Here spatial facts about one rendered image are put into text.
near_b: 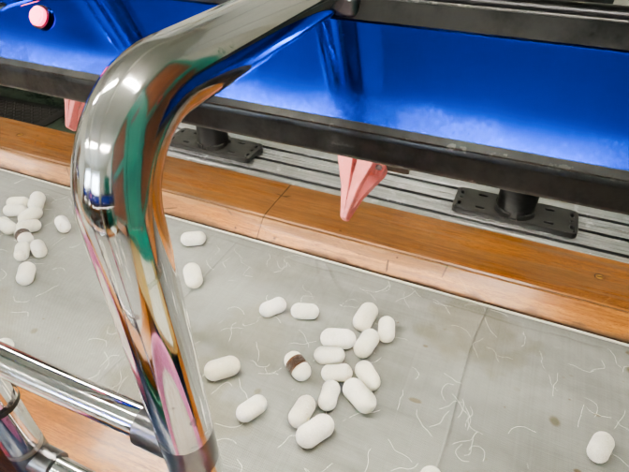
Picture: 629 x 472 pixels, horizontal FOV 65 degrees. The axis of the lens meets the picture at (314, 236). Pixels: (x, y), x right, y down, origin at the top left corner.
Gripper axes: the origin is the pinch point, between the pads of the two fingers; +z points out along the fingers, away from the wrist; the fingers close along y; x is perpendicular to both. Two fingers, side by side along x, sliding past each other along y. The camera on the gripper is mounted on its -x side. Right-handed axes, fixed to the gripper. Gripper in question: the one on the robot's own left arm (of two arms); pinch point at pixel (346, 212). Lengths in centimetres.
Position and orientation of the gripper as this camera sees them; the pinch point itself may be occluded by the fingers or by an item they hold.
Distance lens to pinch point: 52.8
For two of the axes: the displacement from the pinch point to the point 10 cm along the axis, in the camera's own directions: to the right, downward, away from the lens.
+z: -3.0, 9.4, -1.5
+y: 9.2, 2.4, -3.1
